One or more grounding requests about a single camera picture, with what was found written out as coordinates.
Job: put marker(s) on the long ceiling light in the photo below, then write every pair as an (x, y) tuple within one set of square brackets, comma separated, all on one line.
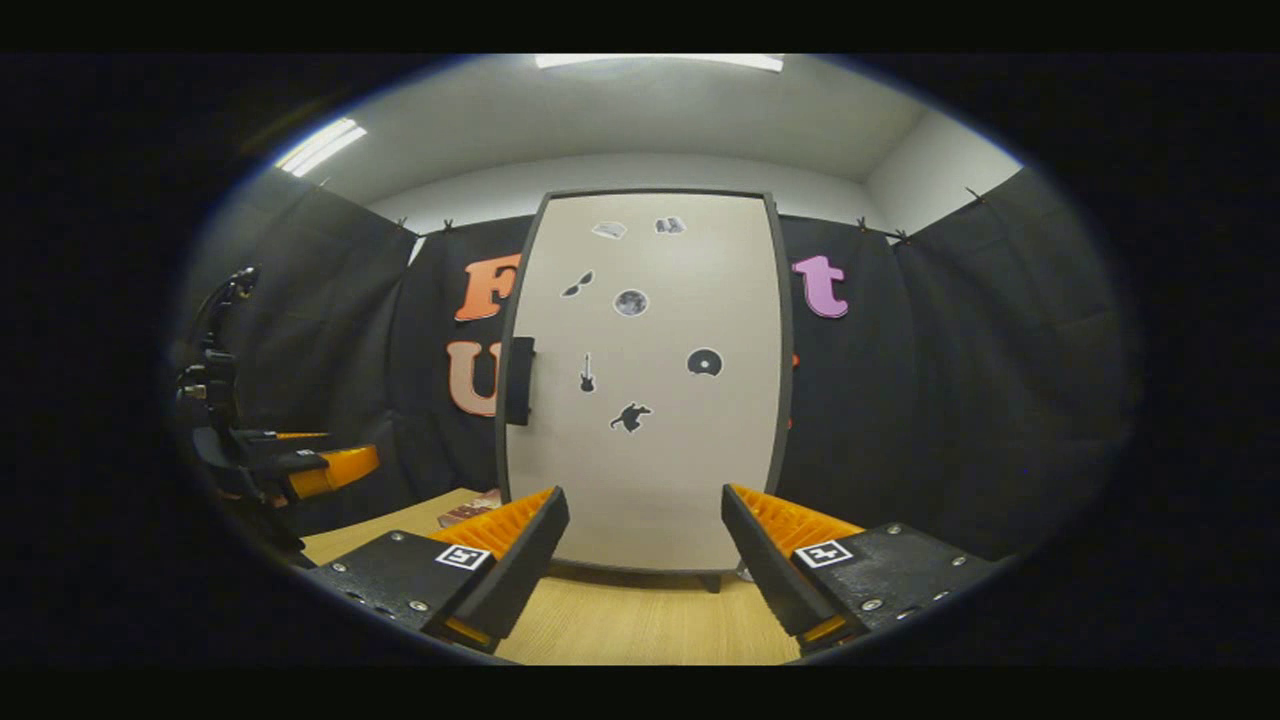
[(660, 62), (320, 147)]

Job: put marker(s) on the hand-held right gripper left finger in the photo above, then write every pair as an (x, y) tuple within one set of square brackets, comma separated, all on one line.
[(520, 570)]

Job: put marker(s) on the brown cover book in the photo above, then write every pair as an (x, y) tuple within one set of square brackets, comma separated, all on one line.
[(470, 510)]

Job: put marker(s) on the white cabinet door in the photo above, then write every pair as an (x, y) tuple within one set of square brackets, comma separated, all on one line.
[(650, 480)]

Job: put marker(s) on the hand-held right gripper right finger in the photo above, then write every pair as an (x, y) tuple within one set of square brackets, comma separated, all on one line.
[(765, 570)]

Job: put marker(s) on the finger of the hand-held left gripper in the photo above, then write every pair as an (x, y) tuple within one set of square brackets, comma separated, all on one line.
[(285, 437), (335, 470)]

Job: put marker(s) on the grey cabinet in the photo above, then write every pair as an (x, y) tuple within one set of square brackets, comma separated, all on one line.
[(788, 350)]

